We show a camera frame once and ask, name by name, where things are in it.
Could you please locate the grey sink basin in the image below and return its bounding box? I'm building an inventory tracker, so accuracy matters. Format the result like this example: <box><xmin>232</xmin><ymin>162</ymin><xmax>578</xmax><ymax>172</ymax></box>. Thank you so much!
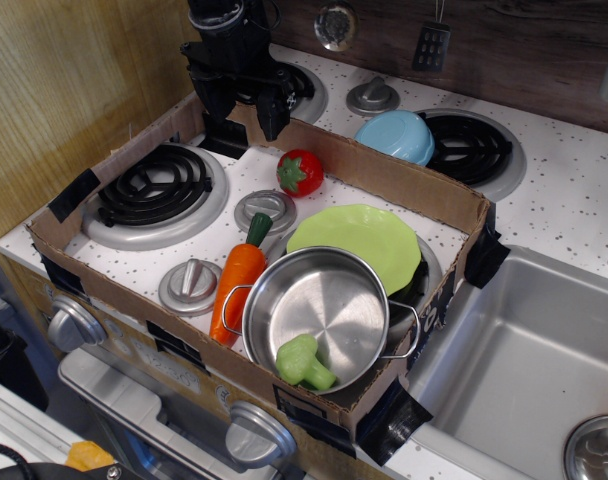
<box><xmin>408</xmin><ymin>246</ymin><xmax>608</xmax><ymax>479</ymax></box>

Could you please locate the red toy strawberry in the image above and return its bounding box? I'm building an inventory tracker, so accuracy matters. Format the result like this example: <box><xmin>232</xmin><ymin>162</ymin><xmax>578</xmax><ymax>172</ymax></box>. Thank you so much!
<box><xmin>276</xmin><ymin>149</ymin><xmax>324</xmax><ymax>198</ymax></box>

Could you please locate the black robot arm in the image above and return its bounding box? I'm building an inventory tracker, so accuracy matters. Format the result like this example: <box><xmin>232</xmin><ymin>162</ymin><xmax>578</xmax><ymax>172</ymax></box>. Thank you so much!
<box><xmin>180</xmin><ymin>1</ymin><xmax>295</xmax><ymax>141</ymax></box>

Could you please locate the silver oven knob right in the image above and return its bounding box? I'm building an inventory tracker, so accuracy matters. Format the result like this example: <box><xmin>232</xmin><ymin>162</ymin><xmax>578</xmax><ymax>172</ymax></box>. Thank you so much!
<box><xmin>225</xmin><ymin>401</ymin><xmax>297</xmax><ymax>469</ymax></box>

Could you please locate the black burner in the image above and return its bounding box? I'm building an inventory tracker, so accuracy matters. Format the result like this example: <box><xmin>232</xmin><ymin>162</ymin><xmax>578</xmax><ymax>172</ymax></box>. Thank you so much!
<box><xmin>233</xmin><ymin>62</ymin><xmax>329</xmax><ymax>125</ymax></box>
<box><xmin>418</xmin><ymin>109</ymin><xmax>527</xmax><ymax>203</ymax></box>
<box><xmin>83</xmin><ymin>143</ymin><xmax>229</xmax><ymax>251</ymax></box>

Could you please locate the silver oven knob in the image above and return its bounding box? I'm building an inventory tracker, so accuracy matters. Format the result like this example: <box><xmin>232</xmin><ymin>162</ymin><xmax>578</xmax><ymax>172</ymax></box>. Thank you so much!
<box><xmin>225</xmin><ymin>401</ymin><xmax>297</xmax><ymax>469</ymax></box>
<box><xmin>47</xmin><ymin>295</ymin><xmax>108</xmax><ymax>353</ymax></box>

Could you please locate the stainless steel pan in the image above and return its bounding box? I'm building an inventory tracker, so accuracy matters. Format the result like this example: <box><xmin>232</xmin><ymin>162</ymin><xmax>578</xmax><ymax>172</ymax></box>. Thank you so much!
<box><xmin>239</xmin><ymin>247</ymin><xmax>422</xmax><ymax>395</ymax></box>

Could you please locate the silver oven door handle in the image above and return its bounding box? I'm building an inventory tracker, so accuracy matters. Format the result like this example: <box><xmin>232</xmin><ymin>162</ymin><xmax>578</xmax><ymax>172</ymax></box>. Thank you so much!
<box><xmin>59</xmin><ymin>349</ymin><xmax>282</xmax><ymax>479</ymax></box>

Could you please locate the light green plastic plate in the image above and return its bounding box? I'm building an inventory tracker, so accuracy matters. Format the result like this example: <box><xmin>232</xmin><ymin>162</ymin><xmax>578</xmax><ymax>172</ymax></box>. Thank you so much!
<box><xmin>286</xmin><ymin>204</ymin><xmax>422</xmax><ymax>295</ymax></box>

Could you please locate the back left black burner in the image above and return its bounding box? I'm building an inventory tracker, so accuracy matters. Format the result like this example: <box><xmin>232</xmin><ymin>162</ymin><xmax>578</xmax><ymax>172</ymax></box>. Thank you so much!
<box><xmin>233</xmin><ymin>62</ymin><xmax>329</xmax><ymax>125</ymax></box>

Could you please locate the silver stovetop knob middle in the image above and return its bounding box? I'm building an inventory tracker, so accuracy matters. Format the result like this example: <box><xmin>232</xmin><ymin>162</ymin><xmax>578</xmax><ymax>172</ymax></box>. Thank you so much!
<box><xmin>234</xmin><ymin>190</ymin><xmax>297</xmax><ymax>235</ymax></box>

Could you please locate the yellow object bottom left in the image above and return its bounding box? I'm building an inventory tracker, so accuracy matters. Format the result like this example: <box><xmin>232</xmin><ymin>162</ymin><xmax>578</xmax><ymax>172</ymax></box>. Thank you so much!
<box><xmin>64</xmin><ymin>440</ymin><xmax>115</xmax><ymax>472</ymax></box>

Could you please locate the light blue plastic bowl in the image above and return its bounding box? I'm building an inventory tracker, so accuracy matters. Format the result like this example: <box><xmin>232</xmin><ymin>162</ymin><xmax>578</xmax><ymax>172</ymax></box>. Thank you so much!
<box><xmin>354</xmin><ymin>110</ymin><xmax>435</xmax><ymax>166</ymax></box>

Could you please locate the silver stovetop knob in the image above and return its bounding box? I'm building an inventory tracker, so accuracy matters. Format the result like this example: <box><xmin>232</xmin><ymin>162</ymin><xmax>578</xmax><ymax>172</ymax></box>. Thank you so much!
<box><xmin>234</xmin><ymin>190</ymin><xmax>297</xmax><ymax>235</ymax></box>
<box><xmin>158</xmin><ymin>259</ymin><xmax>222</xmax><ymax>316</ymax></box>
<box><xmin>346</xmin><ymin>77</ymin><xmax>401</xmax><ymax>116</ymax></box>

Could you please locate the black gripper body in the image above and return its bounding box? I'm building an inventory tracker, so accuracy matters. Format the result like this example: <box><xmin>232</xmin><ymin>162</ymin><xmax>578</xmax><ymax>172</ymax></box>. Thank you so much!
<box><xmin>180</xmin><ymin>23</ymin><xmax>292</xmax><ymax>102</ymax></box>

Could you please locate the front left black burner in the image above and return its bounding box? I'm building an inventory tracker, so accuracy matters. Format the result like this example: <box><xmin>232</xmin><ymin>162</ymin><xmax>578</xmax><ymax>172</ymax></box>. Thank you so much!
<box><xmin>83</xmin><ymin>143</ymin><xmax>229</xmax><ymax>251</ymax></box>

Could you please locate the silver stovetop knob back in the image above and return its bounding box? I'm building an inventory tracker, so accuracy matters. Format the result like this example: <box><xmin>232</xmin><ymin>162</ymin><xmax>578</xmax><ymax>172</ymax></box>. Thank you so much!
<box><xmin>346</xmin><ymin>77</ymin><xmax>401</xmax><ymax>116</ymax></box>

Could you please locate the green toy broccoli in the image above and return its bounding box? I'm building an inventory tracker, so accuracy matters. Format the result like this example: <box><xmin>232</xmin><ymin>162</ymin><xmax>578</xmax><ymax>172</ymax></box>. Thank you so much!
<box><xmin>276</xmin><ymin>334</ymin><xmax>336</xmax><ymax>390</ymax></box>

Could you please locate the brown cardboard fence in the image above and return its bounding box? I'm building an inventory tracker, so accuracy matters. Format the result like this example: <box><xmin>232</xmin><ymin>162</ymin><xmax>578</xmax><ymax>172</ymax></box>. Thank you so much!
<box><xmin>25</xmin><ymin>92</ymin><xmax>511</xmax><ymax>467</ymax></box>

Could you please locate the silver stovetop knob front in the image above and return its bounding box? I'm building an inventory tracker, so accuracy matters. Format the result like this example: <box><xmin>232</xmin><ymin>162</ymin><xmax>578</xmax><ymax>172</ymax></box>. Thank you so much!
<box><xmin>158</xmin><ymin>259</ymin><xmax>222</xmax><ymax>316</ymax></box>

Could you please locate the hanging grey slotted spatula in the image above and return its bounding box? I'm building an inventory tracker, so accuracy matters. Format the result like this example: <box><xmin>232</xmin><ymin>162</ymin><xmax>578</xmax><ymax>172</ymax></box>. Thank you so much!
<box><xmin>412</xmin><ymin>0</ymin><xmax>451</xmax><ymax>73</ymax></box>

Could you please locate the silver oven knob left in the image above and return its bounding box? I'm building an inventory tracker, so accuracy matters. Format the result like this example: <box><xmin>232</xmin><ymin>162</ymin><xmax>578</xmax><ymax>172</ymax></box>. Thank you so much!
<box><xmin>47</xmin><ymin>295</ymin><xmax>108</xmax><ymax>353</ymax></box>

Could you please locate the back right black burner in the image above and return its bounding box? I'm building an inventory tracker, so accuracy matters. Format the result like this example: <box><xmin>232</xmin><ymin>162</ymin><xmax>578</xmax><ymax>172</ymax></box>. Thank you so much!
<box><xmin>418</xmin><ymin>109</ymin><xmax>527</xmax><ymax>203</ymax></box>

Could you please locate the hanging metal strainer ladle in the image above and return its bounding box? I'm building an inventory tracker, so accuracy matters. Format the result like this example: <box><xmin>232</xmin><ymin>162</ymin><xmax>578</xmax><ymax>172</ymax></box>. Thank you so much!
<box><xmin>314</xmin><ymin>1</ymin><xmax>359</xmax><ymax>52</ymax></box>

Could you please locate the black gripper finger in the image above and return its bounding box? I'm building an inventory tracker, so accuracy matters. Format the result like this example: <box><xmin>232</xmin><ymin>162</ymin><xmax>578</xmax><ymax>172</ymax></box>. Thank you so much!
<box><xmin>256</xmin><ymin>89</ymin><xmax>290</xmax><ymax>141</ymax></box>
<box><xmin>193</xmin><ymin>80</ymin><xmax>236</xmax><ymax>126</ymax></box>

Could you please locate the black braided cable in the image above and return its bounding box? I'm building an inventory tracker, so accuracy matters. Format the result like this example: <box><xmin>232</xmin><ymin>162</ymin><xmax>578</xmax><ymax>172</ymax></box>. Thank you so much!
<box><xmin>0</xmin><ymin>440</ymin><xmax>30</xmax><ymax>474</ymax></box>

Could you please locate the orange toy carrot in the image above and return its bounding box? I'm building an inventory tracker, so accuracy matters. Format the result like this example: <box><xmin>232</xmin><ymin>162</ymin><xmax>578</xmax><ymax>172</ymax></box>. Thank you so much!
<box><xmin>209</xmin><ymin>213</ymin><xmax>273</xmax><ymax>347</ymax></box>

